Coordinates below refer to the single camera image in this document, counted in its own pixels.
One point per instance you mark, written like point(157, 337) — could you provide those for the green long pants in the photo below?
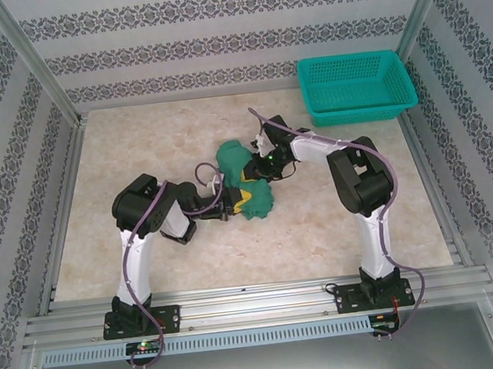
point(233, 159)

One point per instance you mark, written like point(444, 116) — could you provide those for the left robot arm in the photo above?
point(138, 270)

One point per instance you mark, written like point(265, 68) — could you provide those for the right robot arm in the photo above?
point(370, 246)

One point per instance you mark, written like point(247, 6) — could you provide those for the teal plastic basket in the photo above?
point(351, 85)

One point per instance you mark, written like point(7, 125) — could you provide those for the small green circuit board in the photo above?
point(384, 322)
point(142, 347)

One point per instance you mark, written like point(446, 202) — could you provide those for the wide aluminium frame rail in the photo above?
point(259, 306)

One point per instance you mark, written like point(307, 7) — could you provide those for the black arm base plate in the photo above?
point(351, 299)
point(168, 318)

